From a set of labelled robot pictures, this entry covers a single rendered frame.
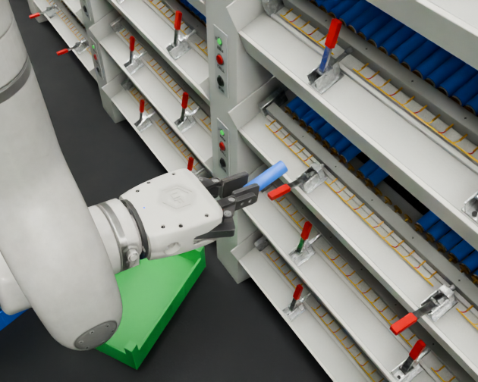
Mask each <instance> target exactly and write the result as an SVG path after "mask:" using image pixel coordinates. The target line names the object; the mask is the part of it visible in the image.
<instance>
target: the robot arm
mask: <svg viewBox="0 0 478 382"><path fill-rule="evenodd" d="M248 177H249V174H248V173H247V172H246V171H243V172H240V173H238V174H235V175H232V176H230V177H226V178H223V179H221V180H220V179H219V178H218V177H212V178H205V177H198V176H197V175H196V174H193V173H192V172H191V171H189V170H188V169H185V168H182V169H178V170H176V171H172V172H169V173H167V174H163V175H161V176H158V177H155V178H153V179H151V180H148V181H146V182H144V183H141V184H140V185H138V186H135V187H134V188H133V189H130V190H128V191H127V192H125V193H124V194H122V195H121V196H120V197H119V200H118V199H111V200H108V201H106V202H102V203H99V204H97V205H93V206H90V207H87V205H86V203H85V201H84V199H83V197H82V194H81V192H80V190H79V188H78V186H77V184H76V182H75V180H74V178H73V176H72V173H71V171H70V169H69V167H68V165H67V162H66V161H65V159H64V156H63V154H62V151H61V148H60V146H59V144H58V140H57V137H56V135H55V131H54V128H53V126H52V122H51V119H50V116H49V113H48V110H47V107H46V104H45V101H44V98H43V96H42V93H41V90H40V88H39V84H38V81H37V78H36V75H35V73H34V70H33V67H32V64H31V62H30V59H29V56H28V54H27V50H26V48H25V45H24V41H23V40H22V37H21V34H20V31H19V29H18V26H17V22H16V20H15V18H14V14H13V11H12V10H11V6H10V3H9V0H0V307H1V309H2V311H3V312H4V313H5V314H7V315H14V314H16V313H18V312H22V311H24V310H26V309H29V308H33V310H34V311H35V313H36V314H37V316H38V317H39V319H40V320H41V322H42V323H43V325H44V326H45V328H46V329H47V331H48V332H49V333H50V334H51V336H52V337H53V338H54V339H55V340H56V341H57V342H59V343H60V344H61V345H63V346H65V347H67V348H69V349H73V350H80V351H82V350H89V349H95V348H96V347H98V346H101V345H102V344H103V343H105V342H107V341H108V340H109V339H110V338H111V337H112V336H113V335H114V334H115V332H116V331H117V329H118V327H119V325H120V323H121V318H122V312H123V305H122V300H121V294H120V291H119V288H118V283H117V280H116V277H115V274H117V273H120V272H122V271H125V270H127V269H129V268H132V267H135V266H137V265H139V264H140V260H142V259H145V258H147V259H148V260H149V261H150V260H155V259H160V258H166V257H170V256H173V255H178V254H181V253H184V252H189V251H191V250H194V249H197V248H200V247H202V246H205V245H208V244H210V243H212V242H214V241H216V240H217V239H218V238H222V237H232V236H234V232H235V225H234V219H233V216H234V212H235V211H237V210H239V209H242V208H245V207H247V206H249V205H252V204H254V203H256V202H257V199H258V195H259V184H258V183H253V184H250V185H248V186H245V185H246V184H247V181H248ZM243 186H245V187H243ZM218 196H219V197H220V200H217V201H216V200H215V198H217V197H218ZM222 209H224V210H222ZM221 222H222V224H220V223H221Z"/></svg>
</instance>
